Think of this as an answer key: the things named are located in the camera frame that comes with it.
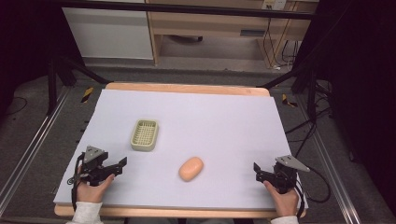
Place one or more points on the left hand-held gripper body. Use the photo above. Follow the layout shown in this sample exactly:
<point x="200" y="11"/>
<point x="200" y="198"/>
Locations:
<point x="93" y="169"/>

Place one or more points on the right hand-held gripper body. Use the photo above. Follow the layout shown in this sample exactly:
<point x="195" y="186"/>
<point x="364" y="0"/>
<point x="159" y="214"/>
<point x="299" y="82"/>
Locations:
<point x="285" y="174"/>

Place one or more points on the person's left hand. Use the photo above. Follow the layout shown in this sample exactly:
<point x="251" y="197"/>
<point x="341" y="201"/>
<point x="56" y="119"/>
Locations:
<point x="91" y="191"/>

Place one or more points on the person's right hand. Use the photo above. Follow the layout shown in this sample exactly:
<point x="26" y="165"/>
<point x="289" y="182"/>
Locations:
<point x="285" y="202"/>

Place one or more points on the green slotted soap dish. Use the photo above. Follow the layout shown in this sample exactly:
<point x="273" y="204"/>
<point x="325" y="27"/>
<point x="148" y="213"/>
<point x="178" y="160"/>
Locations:
<point x="144" y="135"/>

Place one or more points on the white foam mat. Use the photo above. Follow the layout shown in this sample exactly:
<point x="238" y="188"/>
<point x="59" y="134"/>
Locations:
<point x="199" y="130"/>

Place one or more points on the yellow black striped tape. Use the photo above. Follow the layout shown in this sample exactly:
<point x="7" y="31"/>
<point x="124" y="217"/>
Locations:
<point x="87" y="95"/>
<point x="288" y="101"/>

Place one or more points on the black metal stand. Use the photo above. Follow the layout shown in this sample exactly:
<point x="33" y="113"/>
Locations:
<point x="52" y="87"/>
<point x="311" y="93"/>

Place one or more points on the wooden table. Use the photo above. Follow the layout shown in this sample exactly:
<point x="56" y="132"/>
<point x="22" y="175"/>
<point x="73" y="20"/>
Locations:
<point x="186" y="88"/>

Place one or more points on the white cabinet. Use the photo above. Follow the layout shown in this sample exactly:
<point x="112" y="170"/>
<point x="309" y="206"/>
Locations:
<point x="109" y="34"/>

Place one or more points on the wooden desk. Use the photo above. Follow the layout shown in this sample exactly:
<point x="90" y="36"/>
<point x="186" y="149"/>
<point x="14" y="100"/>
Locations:
<point x="205" y="21"/>

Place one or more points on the white power strip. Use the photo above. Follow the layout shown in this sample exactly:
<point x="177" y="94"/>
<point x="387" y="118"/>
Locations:
<point x="274" y="3"/>

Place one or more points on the metal floor rail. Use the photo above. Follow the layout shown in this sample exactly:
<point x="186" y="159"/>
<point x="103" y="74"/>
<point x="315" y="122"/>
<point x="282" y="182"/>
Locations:
<point x="333" y="174"/>
<point x="34" y="143"/>

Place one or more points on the black overhead frame bar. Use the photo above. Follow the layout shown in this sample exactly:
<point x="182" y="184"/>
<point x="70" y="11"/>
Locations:
<point x="186" y="8"/>

